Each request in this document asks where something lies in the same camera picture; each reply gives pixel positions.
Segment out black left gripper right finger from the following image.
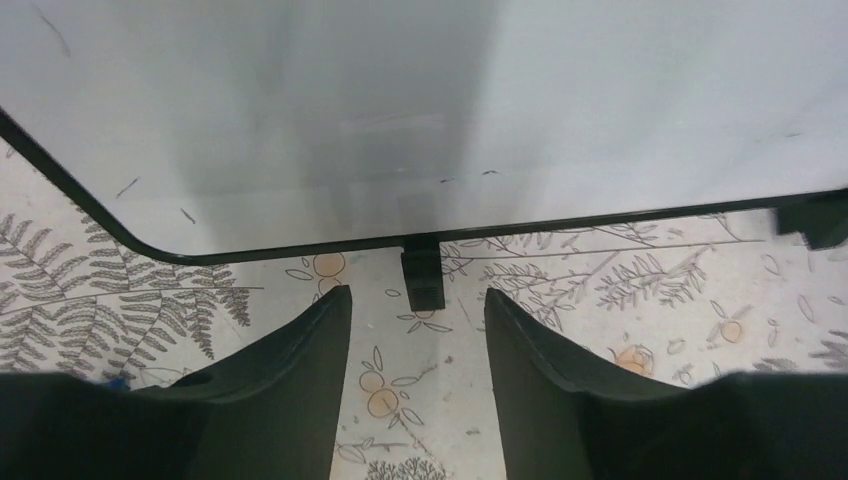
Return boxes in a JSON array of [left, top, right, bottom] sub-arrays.
[[484, 288, 847, 479]]

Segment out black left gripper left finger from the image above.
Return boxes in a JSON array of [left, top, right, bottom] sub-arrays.
[[1, 286, 352, 479]]

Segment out blue marker cap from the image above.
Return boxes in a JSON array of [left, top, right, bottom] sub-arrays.
[[104, 377, 130, 391]]

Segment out black framed whiteboard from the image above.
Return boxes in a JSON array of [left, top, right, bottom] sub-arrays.
[[0, 0, 848, 314]]

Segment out floral tablecloth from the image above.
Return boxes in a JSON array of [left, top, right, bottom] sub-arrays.
[[1, 144, 847, 479]]

